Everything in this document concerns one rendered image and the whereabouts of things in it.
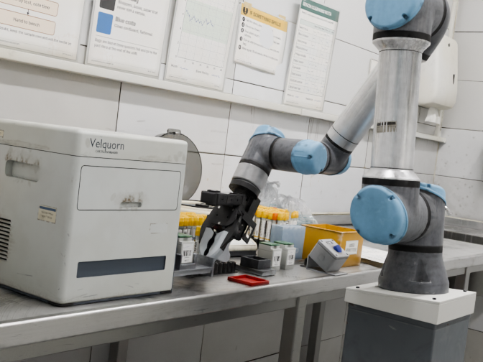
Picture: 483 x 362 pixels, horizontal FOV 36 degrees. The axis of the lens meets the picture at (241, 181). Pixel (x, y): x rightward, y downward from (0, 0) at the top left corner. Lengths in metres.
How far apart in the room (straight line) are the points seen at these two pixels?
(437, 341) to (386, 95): 0.51
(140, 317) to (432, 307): 0.57
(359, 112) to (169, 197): 0.51
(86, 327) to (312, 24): 1.91
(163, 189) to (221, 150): 1.16
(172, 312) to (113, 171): 0.30
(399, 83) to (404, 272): 0.40
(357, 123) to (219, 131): 0.92
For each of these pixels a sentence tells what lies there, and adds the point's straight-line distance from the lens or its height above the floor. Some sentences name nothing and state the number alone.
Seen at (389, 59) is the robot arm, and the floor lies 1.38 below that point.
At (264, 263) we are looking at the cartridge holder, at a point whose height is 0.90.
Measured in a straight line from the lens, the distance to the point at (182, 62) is 2.37.
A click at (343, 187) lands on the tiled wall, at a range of 3.31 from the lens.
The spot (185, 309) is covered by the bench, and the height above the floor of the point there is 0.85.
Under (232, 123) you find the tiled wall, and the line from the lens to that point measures 2.59.
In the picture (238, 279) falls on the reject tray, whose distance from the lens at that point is 1.67.
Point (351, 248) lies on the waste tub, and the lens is 2.11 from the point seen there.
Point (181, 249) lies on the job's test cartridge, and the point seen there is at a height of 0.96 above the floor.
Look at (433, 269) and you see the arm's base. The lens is 1.63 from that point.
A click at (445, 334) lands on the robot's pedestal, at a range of 1.63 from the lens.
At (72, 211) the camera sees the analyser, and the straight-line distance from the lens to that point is 1.27.
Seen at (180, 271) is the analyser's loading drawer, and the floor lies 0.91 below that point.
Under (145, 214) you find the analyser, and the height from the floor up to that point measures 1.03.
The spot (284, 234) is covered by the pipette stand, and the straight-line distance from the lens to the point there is 1.99.
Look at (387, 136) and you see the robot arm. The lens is 1.51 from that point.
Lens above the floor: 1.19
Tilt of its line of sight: 3 degrees down
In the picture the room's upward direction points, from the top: 7 degrees clockwise
